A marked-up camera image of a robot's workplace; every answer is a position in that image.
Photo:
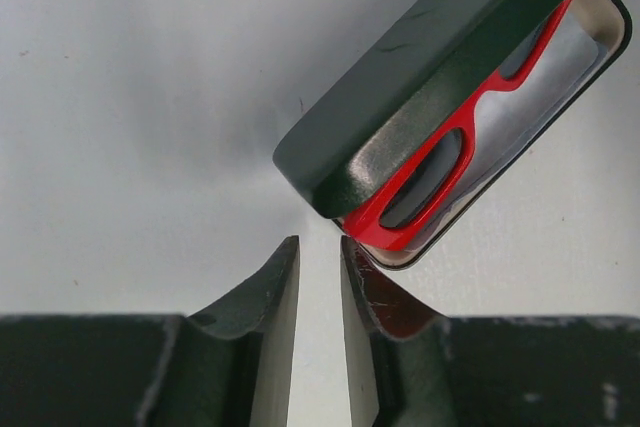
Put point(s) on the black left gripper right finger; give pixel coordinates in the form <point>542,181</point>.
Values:
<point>409,365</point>

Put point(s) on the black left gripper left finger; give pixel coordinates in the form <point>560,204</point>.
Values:
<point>229,364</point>

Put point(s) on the dark green glasses case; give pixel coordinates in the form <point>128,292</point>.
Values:
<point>355,137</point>

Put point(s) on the red sunglasses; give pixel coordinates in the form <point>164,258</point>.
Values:
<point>399,210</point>

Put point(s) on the light blue cleaning cloth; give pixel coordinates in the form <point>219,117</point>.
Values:
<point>506,121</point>

